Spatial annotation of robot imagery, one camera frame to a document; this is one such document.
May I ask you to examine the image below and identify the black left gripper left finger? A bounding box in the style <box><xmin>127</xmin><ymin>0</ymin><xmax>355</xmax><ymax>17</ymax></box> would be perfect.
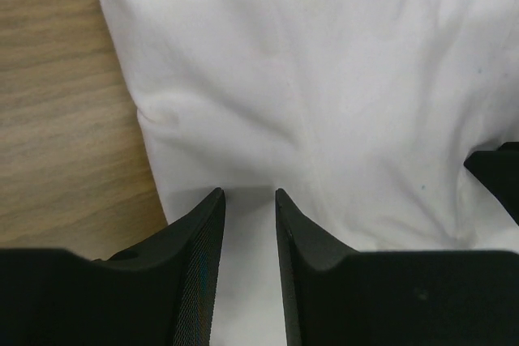
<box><xmin>1</xmin><ymin>188</ymin><xmax>225</xmax><ymax>345</ymax></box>

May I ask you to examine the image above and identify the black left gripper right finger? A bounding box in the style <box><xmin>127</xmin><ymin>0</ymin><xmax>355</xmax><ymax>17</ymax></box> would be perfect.
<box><xmin>275</xmin><ymin>190</ymin><xmax>518</xmax><ymax>345</ymax></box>

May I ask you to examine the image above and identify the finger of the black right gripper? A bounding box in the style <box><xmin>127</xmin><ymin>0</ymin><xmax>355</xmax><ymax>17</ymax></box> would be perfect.
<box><xmin>464</xmin><ymin>142</ymin><xmax>519</xmax><ymax>224</ymax></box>

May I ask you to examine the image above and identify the white t shirt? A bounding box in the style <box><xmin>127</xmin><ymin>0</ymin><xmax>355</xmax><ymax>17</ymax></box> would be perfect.
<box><xmin>100</xmin><ymin>0</ymin><xmax>518</xmax><ymax>345</ymax></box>

